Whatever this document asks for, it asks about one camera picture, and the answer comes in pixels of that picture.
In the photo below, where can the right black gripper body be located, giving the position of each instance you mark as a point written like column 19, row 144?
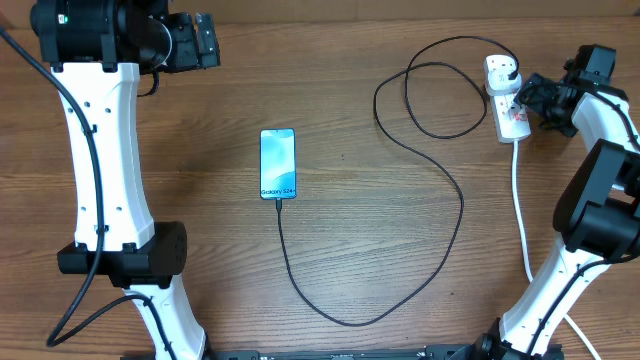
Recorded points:
column 542, row 105

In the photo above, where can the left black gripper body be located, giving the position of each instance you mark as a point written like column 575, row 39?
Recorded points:
column 186, row 53

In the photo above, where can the Galaxy S24+ smartphone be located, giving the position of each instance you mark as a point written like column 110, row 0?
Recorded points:
column 278, row 176

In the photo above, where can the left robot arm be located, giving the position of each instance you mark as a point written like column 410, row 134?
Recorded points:
column 95, row 53

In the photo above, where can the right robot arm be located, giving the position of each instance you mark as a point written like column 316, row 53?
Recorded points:
column 597, row 216

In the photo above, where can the white charger plug adapter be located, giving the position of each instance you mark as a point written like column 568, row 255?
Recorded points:
column 499, row 83

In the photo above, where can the white power strip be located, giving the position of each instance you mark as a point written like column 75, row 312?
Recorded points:
column 510, row 119

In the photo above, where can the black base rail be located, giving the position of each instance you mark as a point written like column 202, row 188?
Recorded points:
column 431, row 352

